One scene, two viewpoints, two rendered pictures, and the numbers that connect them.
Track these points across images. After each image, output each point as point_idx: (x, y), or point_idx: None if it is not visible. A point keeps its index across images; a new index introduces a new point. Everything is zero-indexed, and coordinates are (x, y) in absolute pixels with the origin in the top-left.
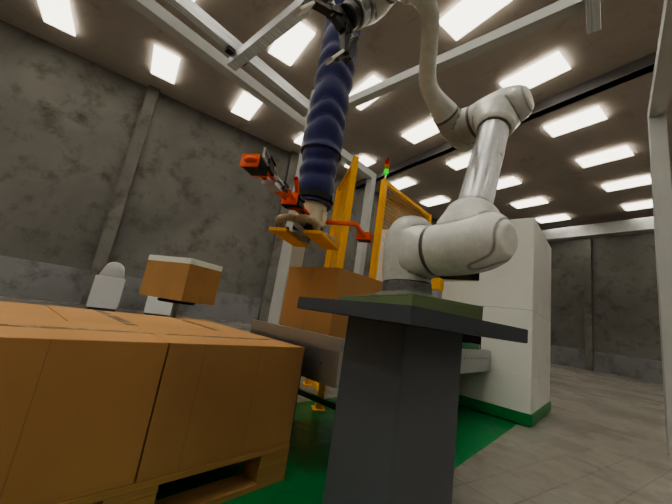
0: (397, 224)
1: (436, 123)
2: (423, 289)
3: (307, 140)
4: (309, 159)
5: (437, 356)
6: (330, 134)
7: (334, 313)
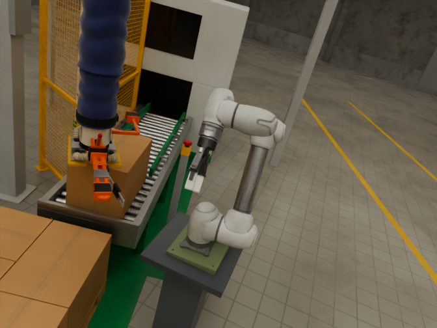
0: (203, 218)
1: None
2: (211, 244)
3: (91, 65)
4: (96, 88)
5: None
6: (117, 60)
7: (174, 276)
